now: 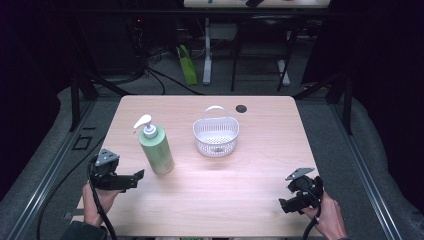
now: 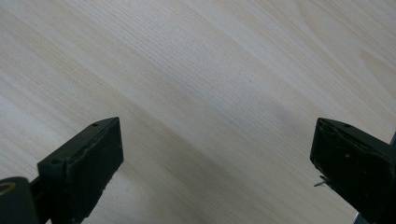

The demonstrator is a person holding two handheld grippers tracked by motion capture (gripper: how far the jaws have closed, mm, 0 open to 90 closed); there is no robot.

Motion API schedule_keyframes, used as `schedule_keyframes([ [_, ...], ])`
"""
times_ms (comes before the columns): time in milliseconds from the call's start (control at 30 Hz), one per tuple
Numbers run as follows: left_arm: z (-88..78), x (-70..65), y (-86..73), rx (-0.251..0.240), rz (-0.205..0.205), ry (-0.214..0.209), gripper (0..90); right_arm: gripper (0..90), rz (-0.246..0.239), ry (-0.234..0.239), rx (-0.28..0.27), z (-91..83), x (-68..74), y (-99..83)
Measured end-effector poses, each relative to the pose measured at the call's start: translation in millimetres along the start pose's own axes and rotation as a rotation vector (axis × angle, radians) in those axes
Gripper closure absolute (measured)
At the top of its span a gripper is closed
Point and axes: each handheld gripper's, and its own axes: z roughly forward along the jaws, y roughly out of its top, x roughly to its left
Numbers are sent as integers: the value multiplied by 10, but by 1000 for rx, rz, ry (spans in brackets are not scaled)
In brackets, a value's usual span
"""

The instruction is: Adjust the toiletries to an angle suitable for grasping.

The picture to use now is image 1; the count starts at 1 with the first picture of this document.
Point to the white plastic basket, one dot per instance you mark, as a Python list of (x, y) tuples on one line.
[(216, 133)]

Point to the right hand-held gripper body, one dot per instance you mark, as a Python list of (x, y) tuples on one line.
[(307, 188)]

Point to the person's left hand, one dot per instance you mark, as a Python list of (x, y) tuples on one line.
[(106, 200)]

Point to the black metal stand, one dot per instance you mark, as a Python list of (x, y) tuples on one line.
[(76, 100), (346, 100)]

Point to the green pump bottle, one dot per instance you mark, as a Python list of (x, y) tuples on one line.
[(156, 151)]

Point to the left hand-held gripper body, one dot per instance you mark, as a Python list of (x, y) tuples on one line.
[(106, 175)]

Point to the white-legged desk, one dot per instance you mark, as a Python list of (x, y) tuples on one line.
[(207, 50)]

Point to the person's right hand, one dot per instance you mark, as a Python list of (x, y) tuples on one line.
[(328, 218)]

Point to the green bag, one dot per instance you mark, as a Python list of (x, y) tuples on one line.
[(187, 66)]

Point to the black chair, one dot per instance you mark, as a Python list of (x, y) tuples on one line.
[(263, 36)]

